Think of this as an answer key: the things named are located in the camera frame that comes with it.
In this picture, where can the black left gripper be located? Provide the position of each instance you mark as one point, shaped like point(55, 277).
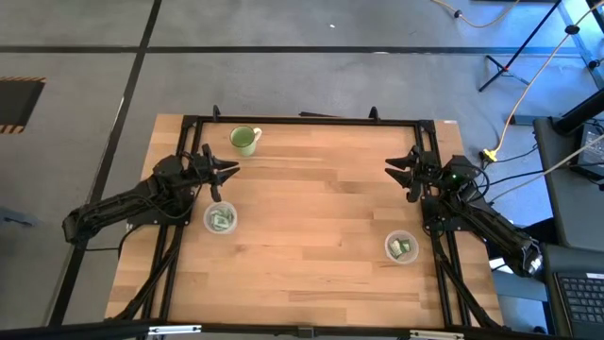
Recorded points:
point(203, 167)

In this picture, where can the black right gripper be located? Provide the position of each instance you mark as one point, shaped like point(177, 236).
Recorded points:
point(427, 170)

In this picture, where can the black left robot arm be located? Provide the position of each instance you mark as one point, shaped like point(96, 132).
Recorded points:
point(118, 205)

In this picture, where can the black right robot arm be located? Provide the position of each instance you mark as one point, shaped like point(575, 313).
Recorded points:
point(491, 226)

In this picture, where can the green ceramic mug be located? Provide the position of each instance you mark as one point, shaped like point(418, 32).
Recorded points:
point(241, 137)

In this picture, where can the clear plastic cup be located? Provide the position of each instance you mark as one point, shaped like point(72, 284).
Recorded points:
point(207, 224)
point(413, 257)

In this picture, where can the white paper sheet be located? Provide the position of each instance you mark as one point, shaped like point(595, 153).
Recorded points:
point(500, 264)

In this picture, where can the black tripod stand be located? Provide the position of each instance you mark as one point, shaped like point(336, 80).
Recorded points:
point(506, 69)

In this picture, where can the grey side table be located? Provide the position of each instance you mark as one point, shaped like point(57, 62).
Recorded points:
point(566, 198)

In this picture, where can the black hazard-striped floor mat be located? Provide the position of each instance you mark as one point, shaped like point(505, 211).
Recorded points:
point(19, 104)

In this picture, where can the laptop with black keyboard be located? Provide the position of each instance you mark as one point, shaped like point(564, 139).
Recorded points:
point(580, 297)

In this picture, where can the black frame clamp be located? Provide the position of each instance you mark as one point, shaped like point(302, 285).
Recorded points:
point(374, 113)
point(216, 112)

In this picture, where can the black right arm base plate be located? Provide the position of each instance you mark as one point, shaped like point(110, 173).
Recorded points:
point(431, 224)

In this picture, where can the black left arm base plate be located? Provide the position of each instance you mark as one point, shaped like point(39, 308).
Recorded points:
point(165, 221)

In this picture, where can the black aluminium table frame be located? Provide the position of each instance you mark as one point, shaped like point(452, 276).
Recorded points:
point(307, 122)

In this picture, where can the silver frame bracket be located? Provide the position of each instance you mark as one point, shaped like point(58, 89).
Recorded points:
point(174, 329)
point(436, 335)

